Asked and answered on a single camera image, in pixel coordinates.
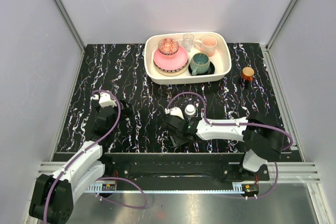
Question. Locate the white pill bottle blue label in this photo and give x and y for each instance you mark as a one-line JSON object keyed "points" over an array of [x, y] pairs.
{"points": [[189, 112]]}

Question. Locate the black saucer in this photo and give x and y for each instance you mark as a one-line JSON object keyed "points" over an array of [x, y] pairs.
{"points": [[211, 70]]}

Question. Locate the orange jar wooden lid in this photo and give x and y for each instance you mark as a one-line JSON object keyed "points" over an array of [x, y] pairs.
{"points": [[247, 73]]}

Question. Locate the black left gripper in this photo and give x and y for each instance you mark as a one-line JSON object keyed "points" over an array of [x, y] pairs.
{"points": [[127, 112]]}

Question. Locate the pink plate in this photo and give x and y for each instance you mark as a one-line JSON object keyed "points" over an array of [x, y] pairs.
{"points": [[174, 62]]}

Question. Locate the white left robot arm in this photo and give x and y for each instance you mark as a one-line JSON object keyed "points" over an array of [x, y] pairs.
{"points": [[55, 195]]}

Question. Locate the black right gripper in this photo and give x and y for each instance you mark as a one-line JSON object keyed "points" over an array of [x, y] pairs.
{"points": [[176, 141]]}

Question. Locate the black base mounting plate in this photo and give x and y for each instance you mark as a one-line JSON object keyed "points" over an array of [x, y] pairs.
{"points": [[220, 166]]}

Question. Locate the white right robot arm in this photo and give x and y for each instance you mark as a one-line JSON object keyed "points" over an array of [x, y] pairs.
{"points": [[263, 143]]}

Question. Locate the beige striped plate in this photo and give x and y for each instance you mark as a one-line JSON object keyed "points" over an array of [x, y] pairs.
{"points": [[172, 73]]}

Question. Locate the teal ceramic mug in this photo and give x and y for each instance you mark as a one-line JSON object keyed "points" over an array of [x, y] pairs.
{"points": [[199, 64]]}

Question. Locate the red patterned glass bowl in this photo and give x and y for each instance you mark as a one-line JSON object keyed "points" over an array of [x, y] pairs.
{"points": [[168, 46]]}

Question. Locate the pink ceramic mug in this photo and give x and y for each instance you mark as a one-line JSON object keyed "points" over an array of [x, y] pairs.
{"points": [[207, 45]]}

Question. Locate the white slotted cable duct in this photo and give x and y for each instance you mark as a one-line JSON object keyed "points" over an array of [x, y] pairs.
{"points": [[230, 188]]}

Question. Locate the clear drinking glass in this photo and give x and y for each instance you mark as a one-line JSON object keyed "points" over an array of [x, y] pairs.
{"points": [[188, 41]]}

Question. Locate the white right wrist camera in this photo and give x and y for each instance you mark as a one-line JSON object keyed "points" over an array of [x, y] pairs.
{"points": [[175, 111]]}

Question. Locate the aluminium frame rail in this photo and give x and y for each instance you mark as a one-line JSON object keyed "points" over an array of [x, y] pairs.
{"points": [[70, 25]]}

